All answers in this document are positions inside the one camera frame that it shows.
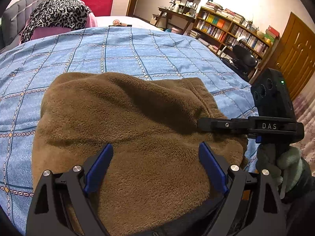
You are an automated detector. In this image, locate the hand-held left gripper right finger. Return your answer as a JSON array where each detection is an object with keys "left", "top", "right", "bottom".
[{"left": 198, "top": 141, "right": 287, "bottom": 236}]

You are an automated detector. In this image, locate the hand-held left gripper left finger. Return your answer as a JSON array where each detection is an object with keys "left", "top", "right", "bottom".
[{"left": 26, "top": 143, "right": 114, "bottom": 236}]

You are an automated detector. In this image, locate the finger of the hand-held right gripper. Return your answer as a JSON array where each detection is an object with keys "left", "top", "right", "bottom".
[{"left": 197, "top": 117, "right": 249, "bottom": 136}]

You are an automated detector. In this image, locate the brown fleece blanket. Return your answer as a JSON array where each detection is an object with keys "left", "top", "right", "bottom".
[{"left": 31, "top": 72, "right": 249, "bottom": 236}]

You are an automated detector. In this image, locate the person's right forearm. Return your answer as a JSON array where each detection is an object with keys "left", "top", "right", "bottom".
[{"left": 281, "top": 157, "right": 315, "bottom": 236}]

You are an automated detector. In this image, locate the person's right hand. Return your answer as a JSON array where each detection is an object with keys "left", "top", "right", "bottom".
[{"left": 255, "top": 143, "right": 304, "bottom": 199}]

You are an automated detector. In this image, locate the wooden door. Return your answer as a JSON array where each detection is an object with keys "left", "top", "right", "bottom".
[{"left": 265, "top": 11, "right": 315, "bottom": 102}]

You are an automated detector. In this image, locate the black office chair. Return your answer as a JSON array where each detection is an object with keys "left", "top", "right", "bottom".
[{"left": 219, "top": 44, "right": 262, "bottom": 82}]

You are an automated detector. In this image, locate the wooden bookshelf with books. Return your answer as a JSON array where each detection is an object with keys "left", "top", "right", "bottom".
[{"left": 190, "top": 0, "right": 281, "bottom": 64}]

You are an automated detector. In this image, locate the wooden desk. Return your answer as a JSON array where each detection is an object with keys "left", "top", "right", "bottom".
[{"left": 152, "top": 7, "right": 196, "bottom": 34}]

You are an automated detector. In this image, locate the blue checked blanket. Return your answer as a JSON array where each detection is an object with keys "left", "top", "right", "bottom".
[{"left": 0, "top": 26, "right": 259, "bottom": 236}]

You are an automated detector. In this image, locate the small wooden shelf unit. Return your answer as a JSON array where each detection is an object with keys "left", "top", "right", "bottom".
[{"left": 169, "top": 0, "right": 204, "bottom": 14}]

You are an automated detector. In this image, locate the light grey bed sheet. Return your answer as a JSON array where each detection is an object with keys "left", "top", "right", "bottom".
[{"left": 95, "top": 16, "right": 165, "bottom": 31}]

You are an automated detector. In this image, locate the pink hair dryer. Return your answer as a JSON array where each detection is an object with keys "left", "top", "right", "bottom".
[{"left": 108, "top": 19, "right": 132, "bottom": 28}]

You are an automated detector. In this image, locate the leopard print cloth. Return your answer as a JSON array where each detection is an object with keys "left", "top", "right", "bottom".
[{"left": 21, "top": 0, "right": 93, "bottom": 44}]

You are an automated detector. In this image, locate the grey padded headboard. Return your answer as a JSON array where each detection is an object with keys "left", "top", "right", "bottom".
[{"left": 0, "top": 0, "right": 50, "bottom": 50}]

